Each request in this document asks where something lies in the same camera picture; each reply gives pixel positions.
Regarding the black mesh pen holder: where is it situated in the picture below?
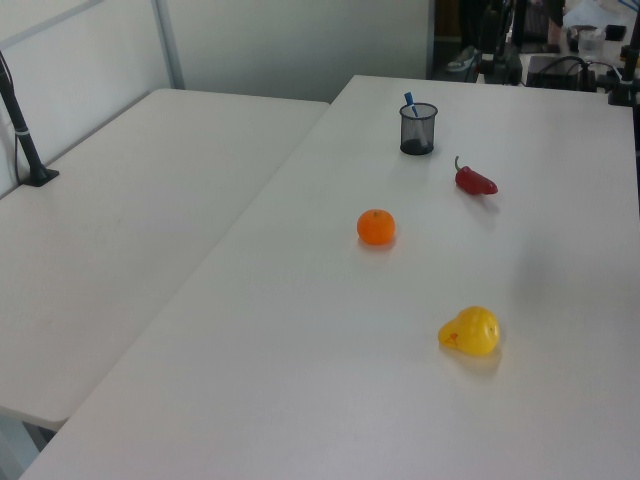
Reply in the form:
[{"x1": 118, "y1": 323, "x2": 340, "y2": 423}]
[{"x1": 398, "y1": 102, "x2": 439, "y2": 156}]

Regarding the orange tangerine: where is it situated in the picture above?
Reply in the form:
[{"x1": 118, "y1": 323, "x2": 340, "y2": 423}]
[{"x1": 356, "y1": 208, "x2": 396, "y2": 246}]

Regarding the red chili pepper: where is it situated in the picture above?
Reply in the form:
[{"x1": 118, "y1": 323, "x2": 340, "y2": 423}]
[{"x1": 453, "y1": 155, "x2": 500, "y2": 196}]

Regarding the yellow pear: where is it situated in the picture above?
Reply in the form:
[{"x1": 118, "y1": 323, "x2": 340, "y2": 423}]
[{"x1": 437, "y1": 305, "x2": 501, "y2": 357}]

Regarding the white side table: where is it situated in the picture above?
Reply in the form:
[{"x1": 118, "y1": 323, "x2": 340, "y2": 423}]
[{"x1": 0, "y1": 88, "x2": 332, "y2": 432}]

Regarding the white green sneaker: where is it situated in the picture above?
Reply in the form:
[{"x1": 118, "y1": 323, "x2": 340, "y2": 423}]
[{"x1": 445, "y1": 45, "x2": 480, "y2": 74}]

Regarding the black tripod stand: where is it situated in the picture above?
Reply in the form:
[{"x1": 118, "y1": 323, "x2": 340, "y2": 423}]
[{"x1": 477, "y1": 0, "x2": 522, "y2": 86}]

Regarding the black flat box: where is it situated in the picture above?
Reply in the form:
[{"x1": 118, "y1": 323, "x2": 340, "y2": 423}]
[{"x1": 526, "y1": 54, "x2": 600, "y2": 92}]

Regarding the clear plastic container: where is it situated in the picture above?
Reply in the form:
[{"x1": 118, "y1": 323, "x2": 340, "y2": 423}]
[{"x1": 576, "y1": 29, "x2": 607, "y2": 57}]

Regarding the grey metal partition post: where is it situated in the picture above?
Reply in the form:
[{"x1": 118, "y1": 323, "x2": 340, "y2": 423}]
[{"x1": 151, "y1": 0, "x2": 187, "y2": 91}]

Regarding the black pole camera stand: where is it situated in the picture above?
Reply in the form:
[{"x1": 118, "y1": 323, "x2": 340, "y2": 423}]
[{"x1": 0, "y1": 49, "x2": 61, "y2": 189}]

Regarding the black clamp mount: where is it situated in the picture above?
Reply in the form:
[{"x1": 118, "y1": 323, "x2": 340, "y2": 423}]
[{"x1": 606, "y1": 43, "x2": 640, "y2": 107}]

